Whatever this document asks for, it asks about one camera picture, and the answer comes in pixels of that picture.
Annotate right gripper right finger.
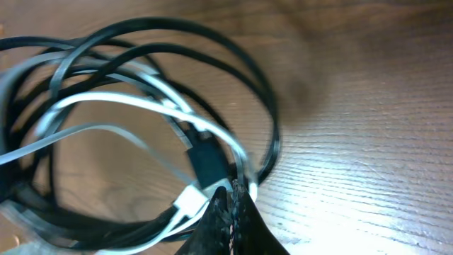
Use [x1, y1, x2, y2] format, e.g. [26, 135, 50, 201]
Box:
[232, 183, 289, 255]

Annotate white USB cable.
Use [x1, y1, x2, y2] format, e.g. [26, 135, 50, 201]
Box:
[0, 51, 259, 255]

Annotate black USB cable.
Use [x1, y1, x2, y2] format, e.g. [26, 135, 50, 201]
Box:
[0, 16, 282, 251]

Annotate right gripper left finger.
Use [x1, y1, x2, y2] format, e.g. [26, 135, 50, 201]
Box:
[176, 187, 232, 255]

